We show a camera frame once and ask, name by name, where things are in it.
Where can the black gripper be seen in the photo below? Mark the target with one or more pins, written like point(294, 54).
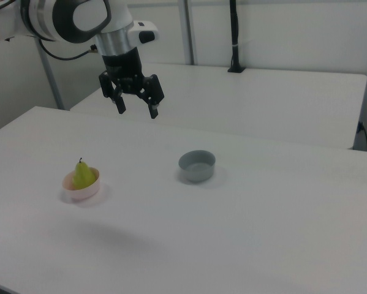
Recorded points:
point(125, 70)

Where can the yellow-green pear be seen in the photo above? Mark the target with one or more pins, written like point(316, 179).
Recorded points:
point(82, 176)

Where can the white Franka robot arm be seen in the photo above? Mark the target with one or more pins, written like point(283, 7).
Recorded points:
point(88, 15)

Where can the grey plastic bowl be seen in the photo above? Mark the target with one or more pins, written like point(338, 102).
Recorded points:
point(197, 176)

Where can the pink plastic bowl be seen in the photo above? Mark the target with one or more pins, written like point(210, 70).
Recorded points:
point(82, 194)

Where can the white side table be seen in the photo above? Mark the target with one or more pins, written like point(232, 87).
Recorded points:
point(247, 101)

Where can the aluminium partition post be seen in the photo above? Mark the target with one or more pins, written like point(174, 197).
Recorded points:
point(187, 30)
point(53, 85)

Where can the black camera pole with base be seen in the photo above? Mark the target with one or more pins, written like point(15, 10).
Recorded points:
point(234, 30)

